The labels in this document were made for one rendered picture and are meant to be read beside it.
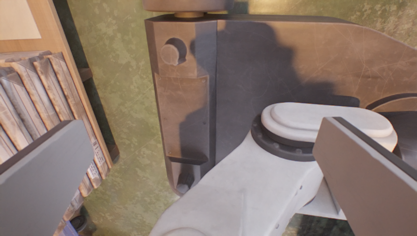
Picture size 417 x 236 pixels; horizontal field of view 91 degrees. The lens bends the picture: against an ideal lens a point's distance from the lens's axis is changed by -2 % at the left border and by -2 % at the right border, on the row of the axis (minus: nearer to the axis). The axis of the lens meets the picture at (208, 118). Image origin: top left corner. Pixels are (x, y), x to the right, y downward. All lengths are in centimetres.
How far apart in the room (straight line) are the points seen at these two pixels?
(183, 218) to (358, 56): 42
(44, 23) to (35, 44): 8
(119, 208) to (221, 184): 106
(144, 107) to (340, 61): 60
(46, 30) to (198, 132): 51
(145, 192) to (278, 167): 86
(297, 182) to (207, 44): 29
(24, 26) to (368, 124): 85
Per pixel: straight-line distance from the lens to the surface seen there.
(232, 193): 28
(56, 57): 74
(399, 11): 70
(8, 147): 66
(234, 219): 23
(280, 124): 36
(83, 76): 81
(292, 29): 45
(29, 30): 81
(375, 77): 53
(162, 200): 112
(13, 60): 72
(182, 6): 43
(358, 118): 42
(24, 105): 69
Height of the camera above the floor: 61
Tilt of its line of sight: 57 degrees down
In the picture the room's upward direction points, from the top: 160 degrees counter-clockwise
